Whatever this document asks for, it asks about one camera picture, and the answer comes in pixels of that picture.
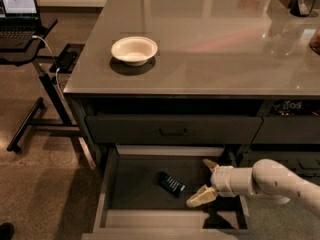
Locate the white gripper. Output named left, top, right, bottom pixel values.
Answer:
left=186, top=159, right=236, bottom=208

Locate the dark blueberry rxbar wrapper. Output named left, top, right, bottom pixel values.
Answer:
left=158, top=171, right=186, bottom=197

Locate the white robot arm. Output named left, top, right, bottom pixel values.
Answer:
left=186, top=159, right=320, bottom=217

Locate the open grey middle drawer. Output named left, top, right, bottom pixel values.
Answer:
left=81, top=146, right=260, bottom=240

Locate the right middle grey drawer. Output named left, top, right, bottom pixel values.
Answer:
left=239, top=152, right=320, bottom=176

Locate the right top grey drawer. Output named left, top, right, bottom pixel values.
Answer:
left=253, top=116, right=320, bottom=144

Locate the chip bag in drawer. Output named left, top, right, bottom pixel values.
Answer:
left=270, top=100, right=320, bottom=116

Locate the grey kitchen counter cabinet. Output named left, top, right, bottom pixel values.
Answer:
left=64, top=0, right=320, bottom=165

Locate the white ceramic bowl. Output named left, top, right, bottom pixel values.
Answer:
left=111, top=36, right=158, bottom=66

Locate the brown jar right edge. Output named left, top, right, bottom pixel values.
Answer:
left=309, top=29, right=320, bottom=55

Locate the black phone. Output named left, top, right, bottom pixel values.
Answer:
left=56, top=50, right=77, bottom=70

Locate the black laptop stand table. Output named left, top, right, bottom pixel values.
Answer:
left=0, top=16, right=86, bottom=153

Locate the dark glass jar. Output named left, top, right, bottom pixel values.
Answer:
left=289, top=0, right=319, bottom=18

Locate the black shoe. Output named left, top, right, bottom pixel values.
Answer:
left=0, top=223, right=14, bottom=240

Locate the black laptop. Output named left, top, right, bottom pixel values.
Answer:
left=0, top=0, right=42, bottom=52

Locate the white charging cable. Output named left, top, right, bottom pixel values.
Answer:
left=31, top=34, right=66, bottom=100

